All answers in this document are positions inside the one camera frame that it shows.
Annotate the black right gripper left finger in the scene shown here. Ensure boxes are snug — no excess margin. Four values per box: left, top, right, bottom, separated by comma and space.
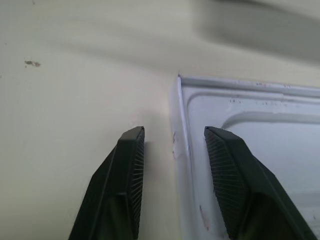
67, 126, 146, 240

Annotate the white plastic tray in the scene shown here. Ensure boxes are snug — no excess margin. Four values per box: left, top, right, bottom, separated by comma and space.
168, 73, 320, 240

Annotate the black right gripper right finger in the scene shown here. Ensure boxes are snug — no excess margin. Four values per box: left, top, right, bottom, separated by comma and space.
203, 125, 318, 240

